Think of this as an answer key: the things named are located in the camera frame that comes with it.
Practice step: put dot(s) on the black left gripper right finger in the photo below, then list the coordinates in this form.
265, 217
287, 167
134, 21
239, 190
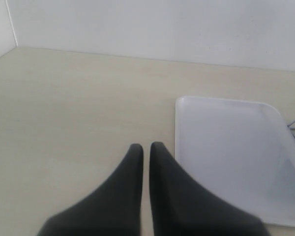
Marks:
182, 207

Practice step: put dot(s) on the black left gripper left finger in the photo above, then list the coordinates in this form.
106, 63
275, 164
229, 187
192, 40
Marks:
113, 209

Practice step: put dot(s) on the white plastic tray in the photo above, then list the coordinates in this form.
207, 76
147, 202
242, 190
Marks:
241, 151

